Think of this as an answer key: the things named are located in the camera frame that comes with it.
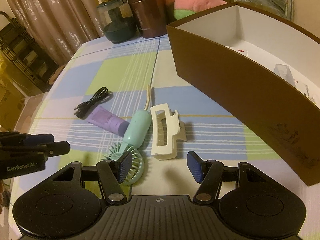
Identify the brown metal canister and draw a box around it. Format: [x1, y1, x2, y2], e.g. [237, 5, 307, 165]
[127, 0, 168, 38]

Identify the cream hair claw clip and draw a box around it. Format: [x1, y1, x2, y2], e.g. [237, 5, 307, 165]
[150, 103, 187, 160]

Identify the long white ointment box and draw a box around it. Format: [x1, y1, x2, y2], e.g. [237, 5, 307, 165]
[295, 79, 319, 105]

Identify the white spray bottle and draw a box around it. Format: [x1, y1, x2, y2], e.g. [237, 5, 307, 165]
[273, 64, 296, 88]

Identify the beige patterned curtain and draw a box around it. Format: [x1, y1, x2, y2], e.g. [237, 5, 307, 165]
[7, 0, 103, 65]

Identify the dark wooden shelf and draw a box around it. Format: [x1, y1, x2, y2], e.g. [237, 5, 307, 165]
[1, 11, 59, 92]

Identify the white blue medicine box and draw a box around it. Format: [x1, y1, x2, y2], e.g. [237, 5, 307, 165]
[226, 46, 248, 57]

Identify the purple cosmetic tube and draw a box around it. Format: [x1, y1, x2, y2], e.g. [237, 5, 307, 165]
[86, 106, 129, 137]

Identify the mint handheld fan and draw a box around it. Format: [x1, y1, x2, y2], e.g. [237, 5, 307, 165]
[101, 84, 154, 186]

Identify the person's left hand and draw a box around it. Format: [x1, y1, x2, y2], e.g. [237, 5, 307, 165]
[0, 180, 5, 213]

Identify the checked blue green tablecloth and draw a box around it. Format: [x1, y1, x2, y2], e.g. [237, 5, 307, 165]
[11, 36, 319, 239]

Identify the brown cardboard box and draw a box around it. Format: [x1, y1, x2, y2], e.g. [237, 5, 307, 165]
[167, 2, 319, 186]

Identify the black cable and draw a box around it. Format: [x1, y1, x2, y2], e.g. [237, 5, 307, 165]
[74, 87, 113, 120]

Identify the dark green glass teapot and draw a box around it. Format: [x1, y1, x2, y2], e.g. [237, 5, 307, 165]
[97, 0, 137, 43]

